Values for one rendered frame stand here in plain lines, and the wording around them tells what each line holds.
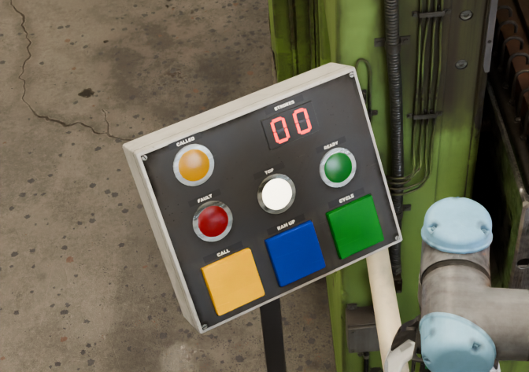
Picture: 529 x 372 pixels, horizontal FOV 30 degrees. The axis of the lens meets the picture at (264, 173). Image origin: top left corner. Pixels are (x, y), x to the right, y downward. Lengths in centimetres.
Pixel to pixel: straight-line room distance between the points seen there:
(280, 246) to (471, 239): 40
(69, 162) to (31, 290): 49
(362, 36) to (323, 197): 30
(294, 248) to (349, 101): 22
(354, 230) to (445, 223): 38
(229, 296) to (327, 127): 28
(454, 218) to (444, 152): 71
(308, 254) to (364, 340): 71
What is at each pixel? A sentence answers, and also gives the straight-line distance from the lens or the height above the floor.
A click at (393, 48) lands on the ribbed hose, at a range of 159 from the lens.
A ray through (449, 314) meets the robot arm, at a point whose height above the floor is 127.
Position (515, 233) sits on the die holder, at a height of 83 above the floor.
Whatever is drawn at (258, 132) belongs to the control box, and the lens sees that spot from 137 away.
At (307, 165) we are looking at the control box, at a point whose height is 111.
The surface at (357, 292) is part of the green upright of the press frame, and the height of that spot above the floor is 46.
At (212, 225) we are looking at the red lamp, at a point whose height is 109.
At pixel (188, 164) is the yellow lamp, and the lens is 134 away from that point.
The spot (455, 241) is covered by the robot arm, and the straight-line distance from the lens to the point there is 108.
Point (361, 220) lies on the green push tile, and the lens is 145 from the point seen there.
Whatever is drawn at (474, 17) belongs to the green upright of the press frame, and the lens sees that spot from 161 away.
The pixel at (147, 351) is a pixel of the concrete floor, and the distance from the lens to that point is 259.
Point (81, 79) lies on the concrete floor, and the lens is 339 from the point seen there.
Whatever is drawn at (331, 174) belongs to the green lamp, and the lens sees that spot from 142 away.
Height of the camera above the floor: 210
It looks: 45 degrees down
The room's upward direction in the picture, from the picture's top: 5 degrees counter-clockwise
